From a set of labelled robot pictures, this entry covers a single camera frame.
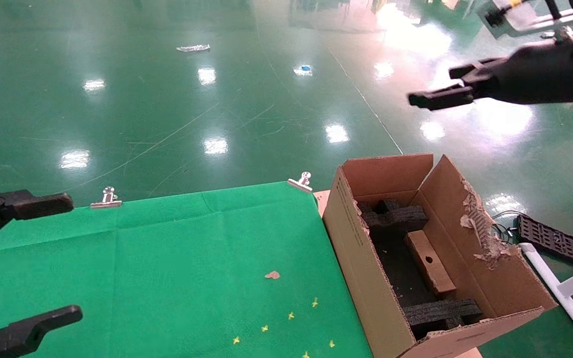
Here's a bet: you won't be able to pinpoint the green table cloth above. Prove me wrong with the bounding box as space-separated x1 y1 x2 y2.
0 181 374 358

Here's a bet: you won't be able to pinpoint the silver camera mount bracket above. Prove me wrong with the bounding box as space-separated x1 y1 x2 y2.
510 9 573 40

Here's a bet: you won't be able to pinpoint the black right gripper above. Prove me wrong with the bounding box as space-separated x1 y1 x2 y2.
408 33 573 111

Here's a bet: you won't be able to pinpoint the black foam liner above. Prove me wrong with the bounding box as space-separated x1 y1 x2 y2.
369 226 440 310

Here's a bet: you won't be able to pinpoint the silver binder clip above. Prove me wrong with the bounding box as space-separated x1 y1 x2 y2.
287 172 314 193
91 186 123 209

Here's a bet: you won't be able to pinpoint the thin dark floor wires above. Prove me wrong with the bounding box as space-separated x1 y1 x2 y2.
489 210 522 242

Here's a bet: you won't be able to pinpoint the large open cardboard carton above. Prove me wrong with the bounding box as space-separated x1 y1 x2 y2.
322 153 560 358

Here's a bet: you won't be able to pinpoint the white tubular frame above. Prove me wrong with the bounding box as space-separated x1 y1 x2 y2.
518 242 573 357

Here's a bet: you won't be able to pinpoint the black plastic grid tray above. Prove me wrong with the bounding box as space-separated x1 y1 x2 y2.
516 214 573 267

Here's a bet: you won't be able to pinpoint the small long cardboard box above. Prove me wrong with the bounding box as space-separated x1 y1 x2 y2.
404 230 458 298

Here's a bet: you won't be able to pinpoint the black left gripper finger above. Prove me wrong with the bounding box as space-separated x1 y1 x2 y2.
0 187 75 254
0 305 84 358

